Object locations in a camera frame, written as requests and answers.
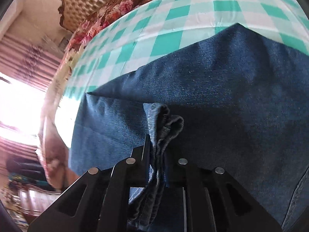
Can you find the pink striped curtain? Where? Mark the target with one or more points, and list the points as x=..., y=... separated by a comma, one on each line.
x=26, y=73

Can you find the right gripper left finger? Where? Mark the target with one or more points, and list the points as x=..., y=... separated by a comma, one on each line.
x=99, y=199

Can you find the dark blue denim pants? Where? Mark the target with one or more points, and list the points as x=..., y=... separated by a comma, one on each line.
x=237, y=100

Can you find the red floral quilt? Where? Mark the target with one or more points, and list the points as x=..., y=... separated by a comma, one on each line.
x=53, y=153

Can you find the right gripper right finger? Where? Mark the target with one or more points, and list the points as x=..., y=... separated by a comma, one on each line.
x=213, y=200

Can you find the teal checkered bed sheet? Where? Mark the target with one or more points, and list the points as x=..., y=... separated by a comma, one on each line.
x=160, y=27

